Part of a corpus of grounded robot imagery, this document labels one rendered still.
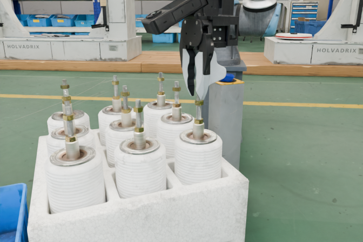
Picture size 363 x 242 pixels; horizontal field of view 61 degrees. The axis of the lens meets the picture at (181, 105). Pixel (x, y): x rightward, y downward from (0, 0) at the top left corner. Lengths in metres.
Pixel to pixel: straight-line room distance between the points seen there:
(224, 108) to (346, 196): 0.43
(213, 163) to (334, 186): 0.52
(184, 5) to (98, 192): 0.35
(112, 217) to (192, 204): 0.14
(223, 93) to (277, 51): 1.91
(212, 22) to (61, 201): 0.39
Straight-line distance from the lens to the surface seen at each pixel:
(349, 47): 2.84
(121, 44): 2.75
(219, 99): 0.81
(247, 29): 1.15
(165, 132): 0.69
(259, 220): 0.83
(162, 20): 0.52
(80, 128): 0.69
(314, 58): 2.76
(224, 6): 0.58
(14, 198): 0.82
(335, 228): 0.86
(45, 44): 3.03
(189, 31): 0.57
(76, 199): 0.55
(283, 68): 2.64
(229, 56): 1.17
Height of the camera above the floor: 0.49
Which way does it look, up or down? 17 degrees down
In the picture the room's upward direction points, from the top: straight up
